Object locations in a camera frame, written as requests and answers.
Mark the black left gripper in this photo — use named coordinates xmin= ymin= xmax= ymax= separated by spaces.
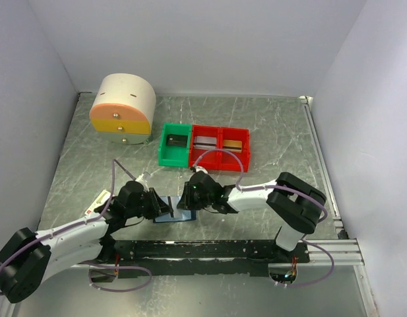
xmin=125 ymin=186 xmax=173 ymax=219

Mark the blue leather card holder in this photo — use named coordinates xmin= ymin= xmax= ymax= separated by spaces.
xmin=153 ymin=195 xmax=197 ymax=223

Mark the dark card with chip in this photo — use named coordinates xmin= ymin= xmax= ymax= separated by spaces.
xmin=166 ymin=134 xmax=189 ymax=147

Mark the grey magnetic stripe card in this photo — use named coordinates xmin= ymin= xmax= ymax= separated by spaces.
xmin=193 ymin=136 xmax=217 ymax=150

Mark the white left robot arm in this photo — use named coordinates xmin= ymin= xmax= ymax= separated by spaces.
xmin=0 ymin=181 xmax=172 ymax=303

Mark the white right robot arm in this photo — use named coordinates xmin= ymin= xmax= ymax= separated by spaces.
xmin=177 ymin=171 xmax=327 ymax=263

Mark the gold card in red bin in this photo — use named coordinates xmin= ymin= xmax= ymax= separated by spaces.
xmin=222 ymin=139 xmax=243 ymax=153

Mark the green plastic bin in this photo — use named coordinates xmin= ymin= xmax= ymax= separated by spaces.
xmin=158 ymin=123 xmax=192 ymax=168

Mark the white small cardboard box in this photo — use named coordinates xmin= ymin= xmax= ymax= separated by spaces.
xmin=84 ymin=190 xmax=111 ymax=216

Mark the red plastic double bin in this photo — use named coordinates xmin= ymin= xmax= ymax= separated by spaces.
xmin=189 ymin=125 xmax=251 ymax=172

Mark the cream round drawer cabinet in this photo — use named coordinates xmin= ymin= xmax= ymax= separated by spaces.
xmin=89 ymin=73 xmax=156 ymax=145

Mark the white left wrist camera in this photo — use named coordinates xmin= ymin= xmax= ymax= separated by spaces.
xmin=135 ymin=172 xmax=151 ymax=184

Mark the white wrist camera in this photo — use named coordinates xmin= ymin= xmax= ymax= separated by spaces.
xmin=135 ymin=172 xmax=151 ymax=184
xmin=192 ymin=166 xmax=208 ymax=174

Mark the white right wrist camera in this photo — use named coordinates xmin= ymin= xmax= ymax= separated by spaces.
xmin=192 ymin=166 xmax=208 ymax=174

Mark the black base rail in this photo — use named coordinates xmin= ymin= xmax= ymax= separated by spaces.
xmin=91 ymin=240 xmax=309 ymax=277

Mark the aluminium frame rail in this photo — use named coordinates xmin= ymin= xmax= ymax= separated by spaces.
xmin=307 ymin=239 xmax=364 ymax=266

